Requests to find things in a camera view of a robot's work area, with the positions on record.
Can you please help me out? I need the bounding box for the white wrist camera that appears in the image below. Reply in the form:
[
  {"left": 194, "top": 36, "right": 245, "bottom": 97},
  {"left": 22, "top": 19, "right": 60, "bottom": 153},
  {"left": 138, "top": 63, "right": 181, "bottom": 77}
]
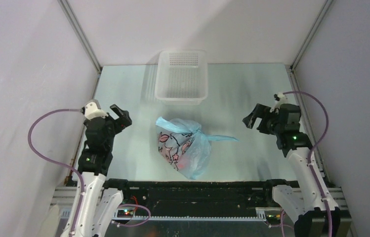
[
  {"left": 82, "top": 99, "right": 109, "bottom": 120},
  {"left": 269, "top": 92, "right": 288, "bottom": 113}
]

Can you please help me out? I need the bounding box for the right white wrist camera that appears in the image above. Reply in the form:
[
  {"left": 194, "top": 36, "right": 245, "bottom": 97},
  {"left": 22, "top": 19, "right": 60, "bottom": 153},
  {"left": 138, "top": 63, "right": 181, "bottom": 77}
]
[{"left": 269, "top": 92, "right": 288, "bottom": 113}]

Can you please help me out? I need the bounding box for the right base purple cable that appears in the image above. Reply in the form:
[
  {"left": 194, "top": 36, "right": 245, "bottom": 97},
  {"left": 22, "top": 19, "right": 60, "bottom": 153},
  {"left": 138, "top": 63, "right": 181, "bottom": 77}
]
[{"left": 266, "top": 209, "right": 295, "bottom": 237}]

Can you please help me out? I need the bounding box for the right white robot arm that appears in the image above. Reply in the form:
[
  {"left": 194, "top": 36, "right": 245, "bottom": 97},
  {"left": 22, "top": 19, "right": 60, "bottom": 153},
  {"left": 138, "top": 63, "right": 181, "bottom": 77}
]
[{"left": 243, "top": 104, "right": 351, "bottom": 237}]

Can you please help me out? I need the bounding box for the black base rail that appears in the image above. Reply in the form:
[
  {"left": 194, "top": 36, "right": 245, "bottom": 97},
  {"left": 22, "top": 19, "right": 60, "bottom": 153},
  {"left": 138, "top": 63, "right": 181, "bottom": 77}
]
[{"left": 103, "top": 179, "right": 279, "bottom": 218}]

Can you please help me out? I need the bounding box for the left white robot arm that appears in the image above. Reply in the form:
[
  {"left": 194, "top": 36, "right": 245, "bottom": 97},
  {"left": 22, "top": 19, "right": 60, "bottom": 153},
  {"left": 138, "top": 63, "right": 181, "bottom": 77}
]
[{"left": 62, "top": 100, "right": 132, "bottom": 237}]

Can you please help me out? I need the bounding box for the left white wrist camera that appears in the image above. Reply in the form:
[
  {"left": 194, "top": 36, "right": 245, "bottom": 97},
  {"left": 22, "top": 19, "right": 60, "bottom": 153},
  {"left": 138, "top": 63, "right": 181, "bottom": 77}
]
[{"left": 82, "top": 99, "right": 109, "bottom": 120}]

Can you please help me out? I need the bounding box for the right aluminium frame post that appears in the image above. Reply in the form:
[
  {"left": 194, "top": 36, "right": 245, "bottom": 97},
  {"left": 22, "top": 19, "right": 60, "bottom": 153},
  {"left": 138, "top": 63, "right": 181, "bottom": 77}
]
[{"left": 290, "top": 0, "right": 334, "bottom": 72}]

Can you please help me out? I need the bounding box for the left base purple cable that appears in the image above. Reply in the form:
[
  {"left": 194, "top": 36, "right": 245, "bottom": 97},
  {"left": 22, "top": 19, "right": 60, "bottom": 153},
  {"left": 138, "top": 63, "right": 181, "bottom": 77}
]
[{"left": 112, "top": 202, "right": 152, "bottom": 228}]

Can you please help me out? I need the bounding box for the left aluminium frame post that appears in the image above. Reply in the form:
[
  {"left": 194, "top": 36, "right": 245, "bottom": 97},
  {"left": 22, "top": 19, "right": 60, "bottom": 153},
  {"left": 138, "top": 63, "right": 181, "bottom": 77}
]
[{"left": 57, "top": 0, "right": 103, "bottom": 74}]

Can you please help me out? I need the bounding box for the light blue plastic bag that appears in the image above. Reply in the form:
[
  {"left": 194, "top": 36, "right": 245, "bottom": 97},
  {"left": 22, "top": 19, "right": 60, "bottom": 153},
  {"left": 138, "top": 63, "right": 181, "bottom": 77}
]
[{"left": 156, "top": 117, "right": 237, "bottom": 180}]

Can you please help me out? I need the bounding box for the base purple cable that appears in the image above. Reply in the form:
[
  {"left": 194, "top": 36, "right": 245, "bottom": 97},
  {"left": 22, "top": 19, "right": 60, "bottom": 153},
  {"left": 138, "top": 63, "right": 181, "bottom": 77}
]
[
  {"left": 112, "top": 202, "right": 152, "bottom": 228},
  {"left": 266, "top": 209, "right": 295, "bottom": 237}
]

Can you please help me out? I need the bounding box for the aluminium frame post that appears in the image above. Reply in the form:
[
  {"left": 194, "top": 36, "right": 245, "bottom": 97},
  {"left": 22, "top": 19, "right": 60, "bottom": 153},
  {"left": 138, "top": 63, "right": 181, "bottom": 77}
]
[
  {"left": 57, "top": 0, "right": 103, "bottom": 74},
  {"left": 290, "top": 0, "right": 334, "bottom": 72}
]

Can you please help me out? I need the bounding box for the white perforated plastic basket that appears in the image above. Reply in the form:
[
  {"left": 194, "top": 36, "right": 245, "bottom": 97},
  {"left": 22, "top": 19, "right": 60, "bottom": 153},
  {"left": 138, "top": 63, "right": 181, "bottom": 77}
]
[{"left": 154, "top": 50, "right": 208, "bottom": 105}]

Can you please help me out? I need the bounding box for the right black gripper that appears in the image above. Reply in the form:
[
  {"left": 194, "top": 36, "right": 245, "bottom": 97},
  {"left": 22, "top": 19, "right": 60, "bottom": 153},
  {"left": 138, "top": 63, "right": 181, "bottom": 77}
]
[{"left": 242, "top": 103, "right": 284, "bottom": 136}]

